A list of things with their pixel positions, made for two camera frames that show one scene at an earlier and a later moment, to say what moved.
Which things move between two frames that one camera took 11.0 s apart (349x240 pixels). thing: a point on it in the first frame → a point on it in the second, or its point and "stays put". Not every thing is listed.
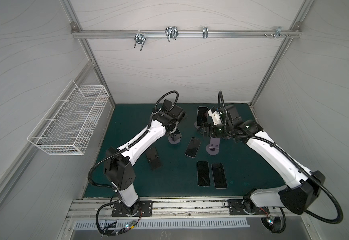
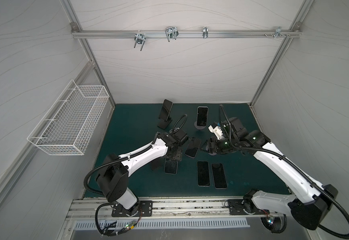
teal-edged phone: (203, 173) stays put
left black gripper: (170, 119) → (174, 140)
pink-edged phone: (193, 147) stays put
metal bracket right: (278, 31) stays put
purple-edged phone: (219, 176) stays put
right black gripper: (207, 128) → (213, 146)
